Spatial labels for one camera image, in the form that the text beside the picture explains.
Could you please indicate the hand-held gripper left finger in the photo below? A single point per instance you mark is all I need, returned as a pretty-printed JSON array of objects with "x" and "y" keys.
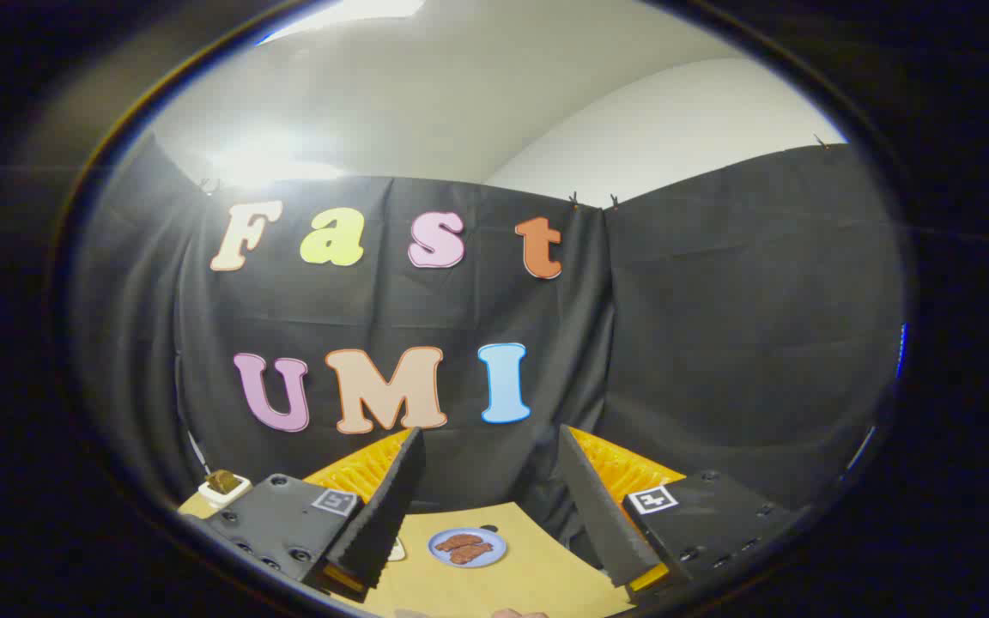
[{"x": 391, "y": 506}]

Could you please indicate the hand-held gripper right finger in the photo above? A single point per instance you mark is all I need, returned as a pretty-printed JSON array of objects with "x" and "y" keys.
[{"x": 602, "y": 515}]

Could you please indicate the white divided bean tray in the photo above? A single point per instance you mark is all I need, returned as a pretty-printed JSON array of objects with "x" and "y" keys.
[{"x": 397, "y": 551}]

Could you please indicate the brown meat piece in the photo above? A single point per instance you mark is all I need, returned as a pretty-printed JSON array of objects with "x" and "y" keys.
[
  {"x": 458, "y": 542},
  {"x": 470, "y": 554}
]

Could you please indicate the wooden table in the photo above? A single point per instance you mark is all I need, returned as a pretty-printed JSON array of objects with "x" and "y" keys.
[{"x": 529, "y": 584}]

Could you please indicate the blue plate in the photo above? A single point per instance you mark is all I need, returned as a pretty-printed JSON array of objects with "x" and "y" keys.
[{"x": 494, "y": 558}]

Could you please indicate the white toaster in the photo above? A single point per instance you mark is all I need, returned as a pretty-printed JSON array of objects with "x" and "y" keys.
[{"x": 224, "y": 493}]

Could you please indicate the brown bread slice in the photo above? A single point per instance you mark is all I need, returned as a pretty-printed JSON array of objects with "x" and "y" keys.
[{"x": 221, "y": 481}]

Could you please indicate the black backdrop cloth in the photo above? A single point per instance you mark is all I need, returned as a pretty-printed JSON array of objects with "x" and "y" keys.
[{"x": 700, "y": 343}]

